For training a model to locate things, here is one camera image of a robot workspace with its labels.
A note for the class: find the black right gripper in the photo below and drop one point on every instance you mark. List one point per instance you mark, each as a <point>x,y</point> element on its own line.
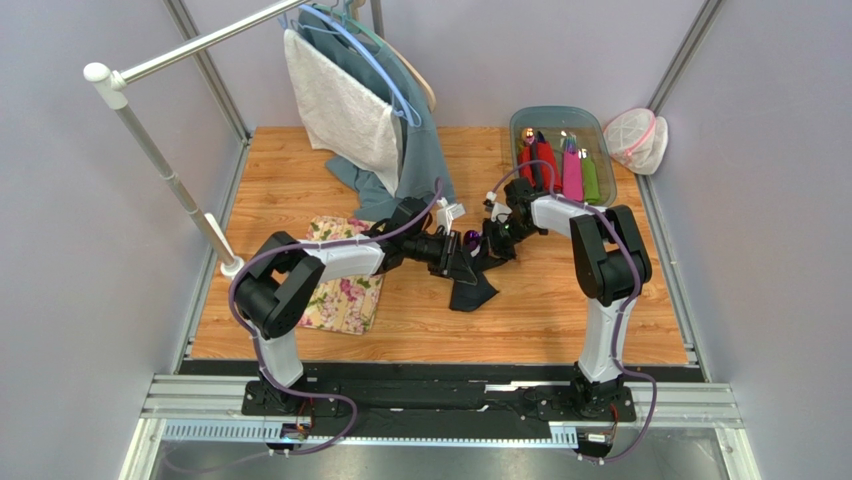
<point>500,238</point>

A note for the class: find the grey plastic bin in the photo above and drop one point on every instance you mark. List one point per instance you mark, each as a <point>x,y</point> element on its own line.
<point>556,125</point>

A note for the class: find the green napkin roll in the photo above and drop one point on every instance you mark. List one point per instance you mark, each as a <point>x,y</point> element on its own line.
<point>591,188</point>

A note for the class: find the teal hanging garment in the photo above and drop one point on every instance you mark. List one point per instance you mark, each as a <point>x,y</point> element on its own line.
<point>423,161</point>

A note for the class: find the pink napkin roll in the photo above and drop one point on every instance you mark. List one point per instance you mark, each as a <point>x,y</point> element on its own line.
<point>572,177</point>

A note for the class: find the blue clothes hanger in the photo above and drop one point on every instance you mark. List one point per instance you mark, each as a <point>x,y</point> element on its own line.
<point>371,63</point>

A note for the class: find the white towel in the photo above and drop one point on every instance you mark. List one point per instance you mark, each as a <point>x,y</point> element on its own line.
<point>342,115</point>

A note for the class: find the white mesh laundry bag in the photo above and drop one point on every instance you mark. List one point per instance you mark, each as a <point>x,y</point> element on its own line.
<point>637,139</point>

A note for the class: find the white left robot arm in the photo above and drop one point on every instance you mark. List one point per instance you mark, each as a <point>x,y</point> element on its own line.
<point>269,295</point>

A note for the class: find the floral tray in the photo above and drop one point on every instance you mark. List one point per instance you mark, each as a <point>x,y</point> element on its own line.
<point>346,305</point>

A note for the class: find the wooden clothes hanger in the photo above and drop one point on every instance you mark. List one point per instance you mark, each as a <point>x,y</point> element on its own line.
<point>424,85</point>

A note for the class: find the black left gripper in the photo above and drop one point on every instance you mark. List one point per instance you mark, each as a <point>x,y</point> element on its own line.
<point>450,244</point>

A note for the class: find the black paper napkin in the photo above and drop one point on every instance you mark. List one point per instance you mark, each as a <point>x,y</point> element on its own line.
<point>470,297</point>

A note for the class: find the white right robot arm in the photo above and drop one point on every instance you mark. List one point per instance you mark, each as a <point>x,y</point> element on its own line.
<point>611,265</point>

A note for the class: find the red napkin roll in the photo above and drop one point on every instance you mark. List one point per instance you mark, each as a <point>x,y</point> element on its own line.
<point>538,165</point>

